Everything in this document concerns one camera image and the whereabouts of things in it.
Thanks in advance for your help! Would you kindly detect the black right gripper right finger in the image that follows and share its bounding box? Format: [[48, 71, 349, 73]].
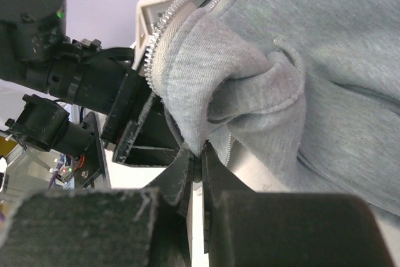
[[200, 144, 394, 266]]

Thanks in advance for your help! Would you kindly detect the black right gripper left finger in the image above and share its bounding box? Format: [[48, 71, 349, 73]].
[[1, 148, 193, 266]]

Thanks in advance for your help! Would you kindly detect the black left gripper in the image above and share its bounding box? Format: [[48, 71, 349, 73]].
[[101, 73, 180, 166]]

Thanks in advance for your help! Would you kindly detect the grey zip hoodie jacket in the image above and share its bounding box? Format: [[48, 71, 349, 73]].
[[146, 0, 399, 215]]

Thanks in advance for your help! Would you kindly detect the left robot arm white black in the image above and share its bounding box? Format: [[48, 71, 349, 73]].
[[1, 0, 180, 166]]

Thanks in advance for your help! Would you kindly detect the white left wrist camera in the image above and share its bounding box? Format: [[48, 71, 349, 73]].
[[132, 0, 191, 76]]

